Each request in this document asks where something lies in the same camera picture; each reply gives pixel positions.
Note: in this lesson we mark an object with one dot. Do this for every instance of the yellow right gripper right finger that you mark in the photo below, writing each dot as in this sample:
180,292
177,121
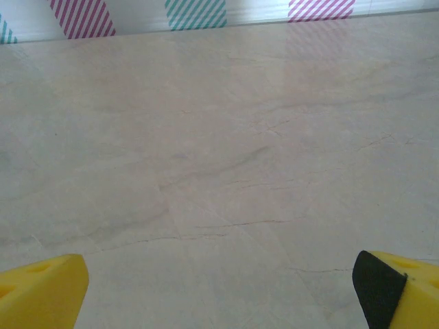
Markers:
404,298

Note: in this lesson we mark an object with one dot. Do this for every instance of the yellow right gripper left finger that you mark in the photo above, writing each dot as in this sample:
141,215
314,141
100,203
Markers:
41,294

